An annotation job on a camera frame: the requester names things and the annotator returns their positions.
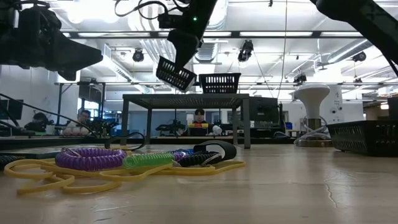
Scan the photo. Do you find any grey perforated metal shelf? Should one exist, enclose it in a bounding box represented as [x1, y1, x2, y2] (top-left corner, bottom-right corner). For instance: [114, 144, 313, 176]
[121, 93, 251, 149]

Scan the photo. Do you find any wide black band loop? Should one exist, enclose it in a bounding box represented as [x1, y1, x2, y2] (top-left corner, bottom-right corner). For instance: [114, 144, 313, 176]
[192, 139, 238, 162]

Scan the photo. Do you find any dark equipment cabinet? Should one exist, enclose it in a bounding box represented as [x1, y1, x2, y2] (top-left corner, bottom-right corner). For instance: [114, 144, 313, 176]
[248, 96, 282, 138]

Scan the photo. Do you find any black mesh plastic basket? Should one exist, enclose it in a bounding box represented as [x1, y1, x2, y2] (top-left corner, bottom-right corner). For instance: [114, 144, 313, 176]
[198, 72, 242, 95]
[327, 120, 398, 157]
[155, 55, 198, 93]

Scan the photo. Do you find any black looped cable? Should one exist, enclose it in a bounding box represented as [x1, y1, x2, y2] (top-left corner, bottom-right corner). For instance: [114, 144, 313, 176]
[104, 132, 146, 151]

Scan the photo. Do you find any black coil wrist keychain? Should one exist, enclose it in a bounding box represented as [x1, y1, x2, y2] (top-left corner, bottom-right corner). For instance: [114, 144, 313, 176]
[0, 154, 27, 171]
[177, 151, 223, 168]

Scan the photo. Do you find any black monitor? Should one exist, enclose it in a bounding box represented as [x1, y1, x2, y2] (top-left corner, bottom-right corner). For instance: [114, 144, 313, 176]
[0, 99, 24, 121]

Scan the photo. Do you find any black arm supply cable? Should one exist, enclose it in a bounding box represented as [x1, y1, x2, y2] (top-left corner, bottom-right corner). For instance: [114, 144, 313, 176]
[0, 92, 99, 138]

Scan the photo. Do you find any blue coil wrist keychain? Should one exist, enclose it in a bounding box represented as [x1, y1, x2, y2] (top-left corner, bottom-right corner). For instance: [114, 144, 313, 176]
[169, 148, 195, 156]

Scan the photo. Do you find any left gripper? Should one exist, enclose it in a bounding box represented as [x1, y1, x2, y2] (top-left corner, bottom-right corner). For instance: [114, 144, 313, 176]
[12, 0, 104, 82]

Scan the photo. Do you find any white coiled lamp cord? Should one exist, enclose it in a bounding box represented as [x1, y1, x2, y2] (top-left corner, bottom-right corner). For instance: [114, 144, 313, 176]
[294, 115, 332, 146]

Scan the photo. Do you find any white cylindrical column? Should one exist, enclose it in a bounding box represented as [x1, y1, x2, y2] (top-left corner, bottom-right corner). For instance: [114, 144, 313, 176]
[328, 85, 345, 133]

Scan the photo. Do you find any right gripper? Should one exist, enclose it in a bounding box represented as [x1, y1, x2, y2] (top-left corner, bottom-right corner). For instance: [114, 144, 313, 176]
[167, 0, 218, 71]

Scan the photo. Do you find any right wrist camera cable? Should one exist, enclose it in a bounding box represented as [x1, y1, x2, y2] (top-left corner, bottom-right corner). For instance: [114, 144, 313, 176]
[114, 0, 190, 21]

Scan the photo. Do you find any green coil wrist keychain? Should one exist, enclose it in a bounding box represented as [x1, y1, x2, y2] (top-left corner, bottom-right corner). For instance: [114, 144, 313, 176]
[122, 152, 175, 170]

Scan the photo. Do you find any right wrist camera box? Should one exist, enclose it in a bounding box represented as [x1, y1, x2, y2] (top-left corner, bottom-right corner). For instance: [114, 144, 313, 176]
[157, 12, 185, 30]

